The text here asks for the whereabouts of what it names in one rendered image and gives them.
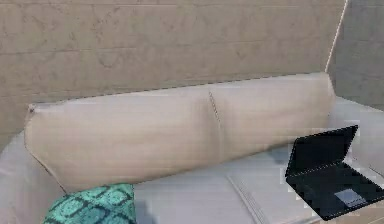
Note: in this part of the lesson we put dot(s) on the pale grey sofa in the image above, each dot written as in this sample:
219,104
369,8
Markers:
180,133

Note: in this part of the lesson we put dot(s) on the green patterned cushion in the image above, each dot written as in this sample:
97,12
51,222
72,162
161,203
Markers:
96,205

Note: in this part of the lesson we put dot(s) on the black laptop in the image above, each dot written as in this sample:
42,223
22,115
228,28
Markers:
328,181

